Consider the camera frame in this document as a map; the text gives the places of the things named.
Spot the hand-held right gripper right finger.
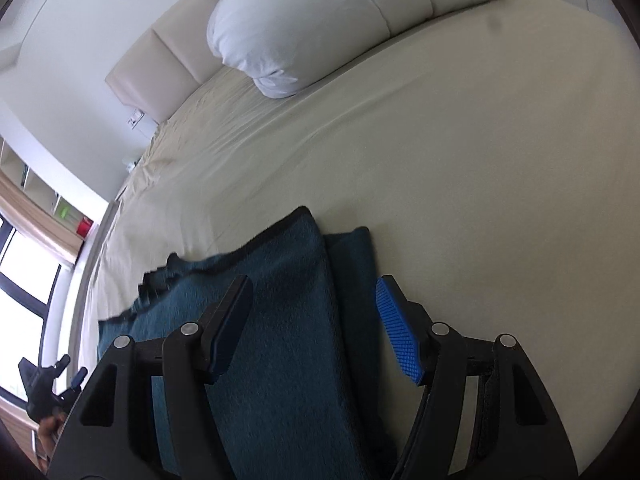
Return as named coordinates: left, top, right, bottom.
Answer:
left=375, top=275, right=581, bottom=480

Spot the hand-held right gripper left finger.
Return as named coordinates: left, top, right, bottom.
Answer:
left=47, top=274, right=255, bottom=480

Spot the dark green sweater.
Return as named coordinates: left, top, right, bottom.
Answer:
left=97, top=206, right=401, bottom=480

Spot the person's left hand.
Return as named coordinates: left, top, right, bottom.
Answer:
left=39, top=410, right=67, bottom=461

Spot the black framed window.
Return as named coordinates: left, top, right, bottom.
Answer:
left=0, top=215, right=66, bottom=406

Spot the beige curtain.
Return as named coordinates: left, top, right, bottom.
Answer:
left=0, top=170, right=83, bottom=266

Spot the bed with beige sheet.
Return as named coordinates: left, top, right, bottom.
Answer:
left=75, top=0, right=640, bottom=480

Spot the beige padded headboard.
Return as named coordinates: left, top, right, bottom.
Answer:
left=105, top=0, right=226, bottom=125

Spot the white folded duvet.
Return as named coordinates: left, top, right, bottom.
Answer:
left=206, top=0, right=506, bottom=99

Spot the white wall shelf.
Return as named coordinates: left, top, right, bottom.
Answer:
left=0, top=137, right=96, bottom=266

